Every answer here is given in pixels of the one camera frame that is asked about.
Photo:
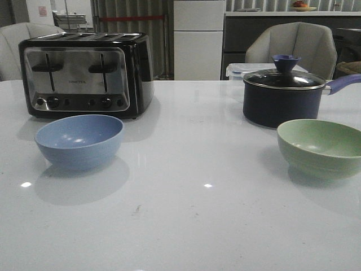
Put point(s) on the blue bowl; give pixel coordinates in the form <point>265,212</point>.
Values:
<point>80,142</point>

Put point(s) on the green bowl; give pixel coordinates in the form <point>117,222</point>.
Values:
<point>322,149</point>

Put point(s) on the clear plastic food container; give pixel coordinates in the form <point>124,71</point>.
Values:
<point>236,71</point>

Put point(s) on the black and chrome toaster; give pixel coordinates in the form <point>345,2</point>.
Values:
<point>69,74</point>

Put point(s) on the dark blue saucepan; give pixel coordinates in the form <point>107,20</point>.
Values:
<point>271,107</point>

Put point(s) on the white refrigerator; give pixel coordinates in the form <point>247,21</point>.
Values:
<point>198,37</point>

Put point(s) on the glass lid with blue knob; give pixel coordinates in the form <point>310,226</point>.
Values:
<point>284,76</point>

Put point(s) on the beige chair right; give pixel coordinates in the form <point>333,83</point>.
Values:
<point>313,43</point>

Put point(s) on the beige chair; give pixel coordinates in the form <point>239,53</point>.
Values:
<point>313,43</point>
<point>11,36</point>

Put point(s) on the fruit plate on counter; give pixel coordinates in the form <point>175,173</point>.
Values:
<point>301,6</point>

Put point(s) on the beige chair left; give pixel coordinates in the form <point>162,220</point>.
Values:
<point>11,36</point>

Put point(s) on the grey counter cabinet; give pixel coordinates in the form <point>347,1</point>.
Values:
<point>241,29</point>

